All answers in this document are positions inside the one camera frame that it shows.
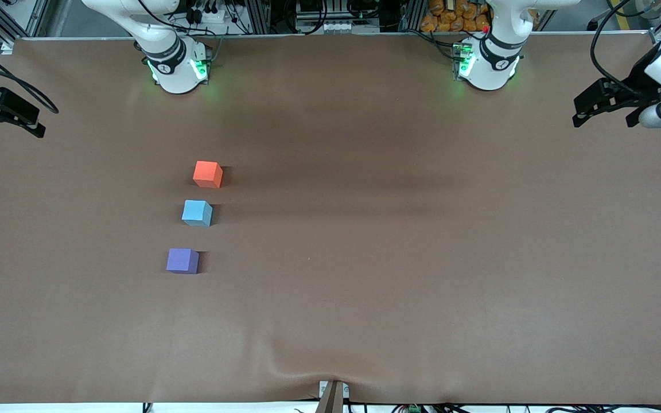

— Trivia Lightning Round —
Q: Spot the light blue foam block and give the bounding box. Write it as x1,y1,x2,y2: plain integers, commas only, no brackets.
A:
181,200,213,227

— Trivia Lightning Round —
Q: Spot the orange foam block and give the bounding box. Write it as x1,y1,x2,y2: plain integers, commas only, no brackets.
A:
193,161,223,189

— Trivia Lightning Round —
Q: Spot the purple foam block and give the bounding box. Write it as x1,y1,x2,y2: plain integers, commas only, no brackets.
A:
166,248,200,274

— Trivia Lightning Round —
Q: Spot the pile of orange bags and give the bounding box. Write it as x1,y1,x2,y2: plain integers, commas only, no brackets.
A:
421,0,491,33

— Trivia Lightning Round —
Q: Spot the white power strip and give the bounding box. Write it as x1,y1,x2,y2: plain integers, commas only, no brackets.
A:
186,5,235,27

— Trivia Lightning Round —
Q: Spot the brown table mat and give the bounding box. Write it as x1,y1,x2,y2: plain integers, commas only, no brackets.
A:
0,32,661,405

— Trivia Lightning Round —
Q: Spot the metal table clamp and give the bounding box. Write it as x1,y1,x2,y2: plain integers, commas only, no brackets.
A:
318,380,350,413

